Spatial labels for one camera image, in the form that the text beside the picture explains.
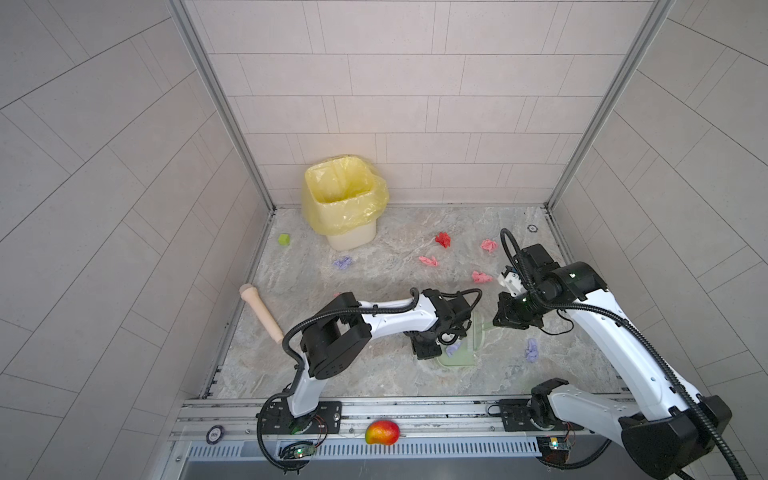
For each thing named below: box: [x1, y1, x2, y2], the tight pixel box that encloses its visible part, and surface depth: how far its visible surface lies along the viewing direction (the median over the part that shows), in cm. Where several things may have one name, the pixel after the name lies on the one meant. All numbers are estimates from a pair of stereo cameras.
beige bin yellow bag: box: [302, 154, 390, 251], surface depth 93 cm
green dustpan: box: [438, 311, 495, 366], surface depth 81 cm
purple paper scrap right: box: [525, 338, 538, 363], surface depth 83 cm
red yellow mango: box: [365, 420, 401, 446], surface depth 68 cm
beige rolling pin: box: [239, 283, 284, 344], surface depth 90 cm
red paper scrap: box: [435, 232, 451, 249], surface depth 107 cm
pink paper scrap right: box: [471, 271, 493, 284], surface depth 97 cm
